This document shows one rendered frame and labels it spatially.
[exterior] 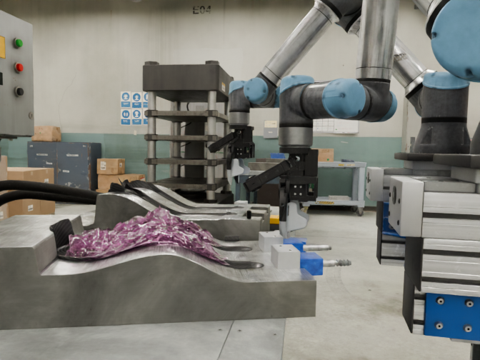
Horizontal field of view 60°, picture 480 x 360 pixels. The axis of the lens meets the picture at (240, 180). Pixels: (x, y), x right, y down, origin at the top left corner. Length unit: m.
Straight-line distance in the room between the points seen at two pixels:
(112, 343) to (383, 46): 0.74
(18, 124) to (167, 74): 3.59
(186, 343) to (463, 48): 0.53
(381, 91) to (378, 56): 0.07
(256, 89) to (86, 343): 0.92
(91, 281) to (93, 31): 8.11
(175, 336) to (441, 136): 0.91
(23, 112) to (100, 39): 6.95
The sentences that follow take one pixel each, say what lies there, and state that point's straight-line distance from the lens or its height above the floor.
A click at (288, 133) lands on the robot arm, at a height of 1.07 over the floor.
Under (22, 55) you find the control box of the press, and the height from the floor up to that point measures 1.35.
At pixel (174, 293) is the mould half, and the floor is 0.84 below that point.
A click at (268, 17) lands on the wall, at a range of 7.75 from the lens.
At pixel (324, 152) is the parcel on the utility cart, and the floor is 1.02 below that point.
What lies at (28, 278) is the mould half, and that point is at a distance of 0.62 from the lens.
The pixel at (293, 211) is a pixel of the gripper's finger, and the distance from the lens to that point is 0.91.
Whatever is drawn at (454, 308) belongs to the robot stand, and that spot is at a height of 0.78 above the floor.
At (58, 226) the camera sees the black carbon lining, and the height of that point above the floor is 0.91.
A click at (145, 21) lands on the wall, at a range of 8.25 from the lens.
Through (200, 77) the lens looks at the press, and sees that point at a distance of 4.94.
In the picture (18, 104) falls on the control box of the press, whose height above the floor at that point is 1.18.
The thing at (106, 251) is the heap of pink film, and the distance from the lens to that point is 0.65.
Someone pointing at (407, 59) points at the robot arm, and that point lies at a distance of 1.42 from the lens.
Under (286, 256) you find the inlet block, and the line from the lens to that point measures 0.66.
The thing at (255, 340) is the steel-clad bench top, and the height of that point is 0.80.
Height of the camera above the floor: 1.04
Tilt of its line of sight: 4 degrees down
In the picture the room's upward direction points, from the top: 1 degrees clockwise
